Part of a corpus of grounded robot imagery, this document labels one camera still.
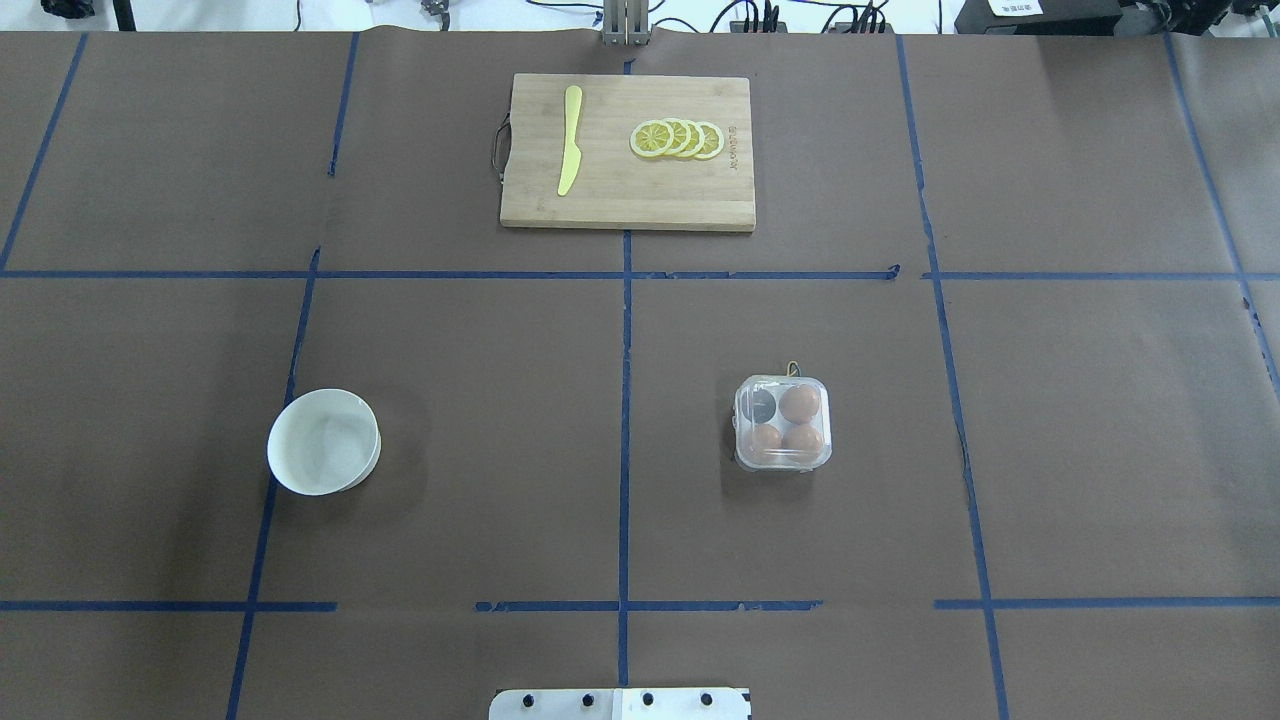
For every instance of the brown egg from bowl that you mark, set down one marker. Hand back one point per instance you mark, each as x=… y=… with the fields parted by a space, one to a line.
x=762 y=444

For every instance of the clear plastic egg box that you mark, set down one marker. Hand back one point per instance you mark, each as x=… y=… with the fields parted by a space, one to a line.
x=757 y=401

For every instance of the brown egg in box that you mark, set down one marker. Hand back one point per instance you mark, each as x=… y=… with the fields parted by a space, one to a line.
x=803 y=443
x=800 y=404

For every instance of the wooden cutting board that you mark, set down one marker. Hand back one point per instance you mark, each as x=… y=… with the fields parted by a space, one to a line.
x=615 y=190

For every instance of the lemon slice stack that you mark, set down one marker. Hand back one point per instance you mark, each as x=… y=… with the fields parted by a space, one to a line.
x=677 y=138

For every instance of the yellow plastic knife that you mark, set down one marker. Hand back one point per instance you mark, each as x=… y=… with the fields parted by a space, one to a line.
x=571 y=153

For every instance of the white bowl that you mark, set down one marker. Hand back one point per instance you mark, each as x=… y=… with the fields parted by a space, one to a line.
x=324 y=442

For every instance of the black computer case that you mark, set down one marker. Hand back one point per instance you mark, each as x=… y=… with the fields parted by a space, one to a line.
x=1087 y=18

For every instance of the aluminium frame post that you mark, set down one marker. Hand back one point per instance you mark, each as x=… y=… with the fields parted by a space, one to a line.
x=626 y=22

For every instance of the white camera pole with base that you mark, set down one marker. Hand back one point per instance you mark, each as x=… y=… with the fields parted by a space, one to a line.
x=623 y=703

